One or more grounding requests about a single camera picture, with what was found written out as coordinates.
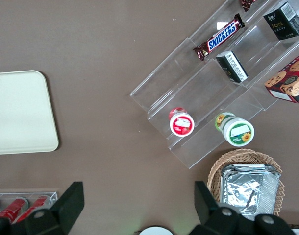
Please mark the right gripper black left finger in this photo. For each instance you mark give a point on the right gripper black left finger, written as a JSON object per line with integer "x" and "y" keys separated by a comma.
{"x": 66, "y": 208}

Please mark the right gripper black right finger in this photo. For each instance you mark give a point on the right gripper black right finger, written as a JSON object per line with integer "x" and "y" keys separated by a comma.
{"x": 208, "y": 210}

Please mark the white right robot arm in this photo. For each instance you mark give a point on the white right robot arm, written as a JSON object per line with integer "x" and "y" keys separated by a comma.
{"x": 155, "y": 231}

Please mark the light tan wicker basket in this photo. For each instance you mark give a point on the light tan wicker basket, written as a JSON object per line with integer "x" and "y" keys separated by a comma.
{"x": 214, "y": 171}

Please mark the cream plastic tray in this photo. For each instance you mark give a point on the cream plastic tray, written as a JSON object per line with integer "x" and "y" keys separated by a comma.
{"x": 19, "y": 112}

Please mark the clear acrylic bottle rack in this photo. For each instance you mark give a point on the clear acrylic bottle rack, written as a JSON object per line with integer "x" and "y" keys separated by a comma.
{"x": 51, "y": 194}

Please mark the red cola bottle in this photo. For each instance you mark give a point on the red cola bottle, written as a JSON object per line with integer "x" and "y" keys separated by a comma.
{"x": 13, "y": 208}
{"x": 35, "y": 206}

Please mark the aluminium foil container stack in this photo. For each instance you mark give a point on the aluminium foil container stack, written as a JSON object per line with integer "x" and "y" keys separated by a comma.
{"x": 247, "y": 193}

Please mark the green-lidded sunflower cup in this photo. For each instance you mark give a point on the green-lidded sunflower cup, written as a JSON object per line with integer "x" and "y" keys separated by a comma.
{"x": 239, "y": 132}

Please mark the red-lidded white cup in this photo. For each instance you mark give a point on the red-lidded white cup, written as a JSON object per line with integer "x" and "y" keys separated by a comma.
{"x": 182, "y": 124}

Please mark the clear acrylic stepped display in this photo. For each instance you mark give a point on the clear acrylic stepped display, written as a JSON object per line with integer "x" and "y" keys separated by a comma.
{"x": 188, "y": 90}

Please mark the small black carton box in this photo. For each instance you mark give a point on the small black carton box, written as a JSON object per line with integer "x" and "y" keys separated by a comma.
{"x": 284, "y": 22}
{"x": 234, "y": 66}

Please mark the red chocolate-chip cookie box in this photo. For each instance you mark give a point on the red chocolate-chip cookie box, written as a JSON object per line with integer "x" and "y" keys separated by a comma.
{"x": 290, "y": 83}

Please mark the Snickers chocolate bar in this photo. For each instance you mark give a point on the Snickers chocolate bar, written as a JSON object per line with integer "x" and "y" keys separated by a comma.
{"x": 221, "y": 35}
{"x": 246, "y": 3}

